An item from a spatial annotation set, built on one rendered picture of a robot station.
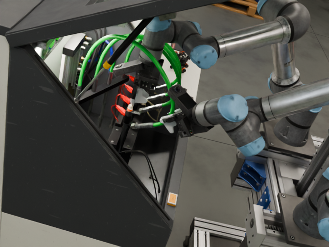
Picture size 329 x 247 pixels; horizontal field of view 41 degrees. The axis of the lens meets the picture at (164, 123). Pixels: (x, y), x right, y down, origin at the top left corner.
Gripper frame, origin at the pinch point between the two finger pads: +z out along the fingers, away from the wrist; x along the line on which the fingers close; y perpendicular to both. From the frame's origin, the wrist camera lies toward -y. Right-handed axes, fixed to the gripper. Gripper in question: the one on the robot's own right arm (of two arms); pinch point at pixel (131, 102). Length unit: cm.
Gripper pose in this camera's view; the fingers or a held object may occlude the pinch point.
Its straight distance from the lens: 162.0
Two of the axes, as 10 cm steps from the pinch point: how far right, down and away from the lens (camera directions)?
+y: 9.6, 2.9, 0.2
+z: -2.5, 7.8, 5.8
